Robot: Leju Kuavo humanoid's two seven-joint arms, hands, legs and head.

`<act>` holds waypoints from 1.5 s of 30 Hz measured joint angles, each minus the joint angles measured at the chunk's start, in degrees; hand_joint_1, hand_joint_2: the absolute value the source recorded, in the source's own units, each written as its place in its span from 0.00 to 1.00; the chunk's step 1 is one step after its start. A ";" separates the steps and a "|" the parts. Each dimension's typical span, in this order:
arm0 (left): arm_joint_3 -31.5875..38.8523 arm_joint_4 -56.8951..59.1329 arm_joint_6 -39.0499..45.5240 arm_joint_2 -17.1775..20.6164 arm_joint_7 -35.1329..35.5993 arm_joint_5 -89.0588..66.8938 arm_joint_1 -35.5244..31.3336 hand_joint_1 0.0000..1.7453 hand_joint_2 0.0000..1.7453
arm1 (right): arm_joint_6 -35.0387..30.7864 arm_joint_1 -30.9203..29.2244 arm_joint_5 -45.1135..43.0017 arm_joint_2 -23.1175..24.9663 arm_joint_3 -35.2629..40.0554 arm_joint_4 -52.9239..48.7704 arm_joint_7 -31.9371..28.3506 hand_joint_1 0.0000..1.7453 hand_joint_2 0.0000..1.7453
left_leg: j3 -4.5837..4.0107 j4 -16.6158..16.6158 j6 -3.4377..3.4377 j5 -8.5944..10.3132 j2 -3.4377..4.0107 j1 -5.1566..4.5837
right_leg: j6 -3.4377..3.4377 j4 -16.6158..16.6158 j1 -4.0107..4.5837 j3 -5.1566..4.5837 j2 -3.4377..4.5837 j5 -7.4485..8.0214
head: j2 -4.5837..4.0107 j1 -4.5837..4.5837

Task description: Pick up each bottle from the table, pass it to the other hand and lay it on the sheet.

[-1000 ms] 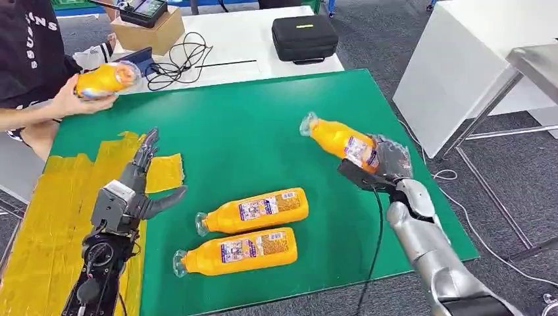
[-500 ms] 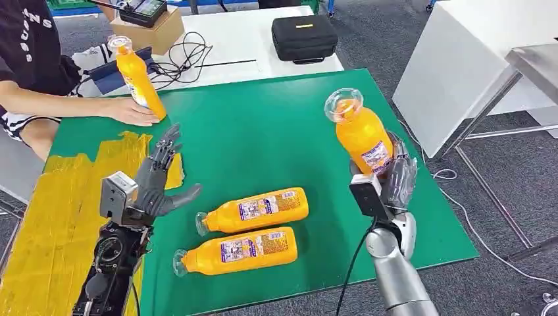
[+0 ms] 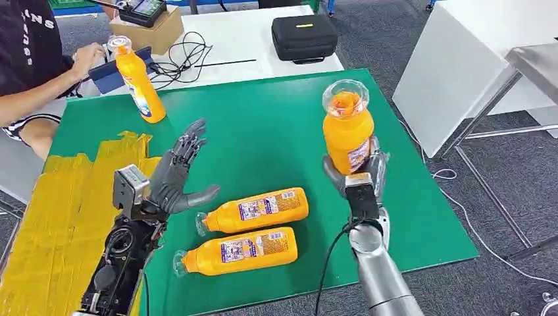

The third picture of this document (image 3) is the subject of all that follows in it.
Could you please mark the green crate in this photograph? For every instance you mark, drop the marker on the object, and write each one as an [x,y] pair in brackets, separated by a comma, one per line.
[69,3]

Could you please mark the yellow sheet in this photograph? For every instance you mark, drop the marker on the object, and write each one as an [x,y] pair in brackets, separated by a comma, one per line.
[56,218]

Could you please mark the white table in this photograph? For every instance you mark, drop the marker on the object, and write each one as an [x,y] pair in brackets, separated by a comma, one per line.
[239,41]

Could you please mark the person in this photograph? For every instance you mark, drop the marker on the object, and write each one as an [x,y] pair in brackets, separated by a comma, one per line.
[22,43]

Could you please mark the green table mat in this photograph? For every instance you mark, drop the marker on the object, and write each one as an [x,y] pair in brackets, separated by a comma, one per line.
[261,144]

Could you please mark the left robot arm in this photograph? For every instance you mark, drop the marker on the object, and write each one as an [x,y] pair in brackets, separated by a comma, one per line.
[117,261]

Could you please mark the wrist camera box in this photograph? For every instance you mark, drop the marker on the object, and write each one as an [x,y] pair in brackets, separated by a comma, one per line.
[362,198]
[128,187]

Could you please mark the steel bench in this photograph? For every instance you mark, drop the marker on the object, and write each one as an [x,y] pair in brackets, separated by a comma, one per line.
[538,63]

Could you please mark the silver metal object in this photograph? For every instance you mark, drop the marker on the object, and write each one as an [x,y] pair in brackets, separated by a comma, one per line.
[550,305]

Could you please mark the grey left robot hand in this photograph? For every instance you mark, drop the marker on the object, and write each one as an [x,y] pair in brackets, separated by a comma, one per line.
[172,183]

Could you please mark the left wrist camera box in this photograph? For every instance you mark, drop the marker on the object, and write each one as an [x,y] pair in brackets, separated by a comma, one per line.
[128,187]

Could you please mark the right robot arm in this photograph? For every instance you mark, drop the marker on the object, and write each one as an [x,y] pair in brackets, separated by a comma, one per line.
[383,279]

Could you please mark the black controller device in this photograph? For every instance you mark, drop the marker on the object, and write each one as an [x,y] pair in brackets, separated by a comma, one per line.
[141,11]

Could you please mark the white board panel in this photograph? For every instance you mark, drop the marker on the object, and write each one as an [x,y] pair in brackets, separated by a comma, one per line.
[449,65]

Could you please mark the blue rail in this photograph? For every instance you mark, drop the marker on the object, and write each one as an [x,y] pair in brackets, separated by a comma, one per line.
[78,10]

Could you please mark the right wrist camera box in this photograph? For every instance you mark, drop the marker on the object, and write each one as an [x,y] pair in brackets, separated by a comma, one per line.
[362,198]

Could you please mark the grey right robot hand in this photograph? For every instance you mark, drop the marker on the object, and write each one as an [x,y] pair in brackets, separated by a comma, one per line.
[380,170]

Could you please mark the black carry case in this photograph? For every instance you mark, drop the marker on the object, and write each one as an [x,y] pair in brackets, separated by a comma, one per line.
[305,37]

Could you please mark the orange drink bottle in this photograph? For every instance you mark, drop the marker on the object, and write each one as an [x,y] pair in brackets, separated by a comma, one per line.
[205,261]
[222,220]
[348,135]
[137,83]

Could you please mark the cardboard box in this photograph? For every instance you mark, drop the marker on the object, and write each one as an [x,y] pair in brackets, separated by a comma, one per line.
[161,37]

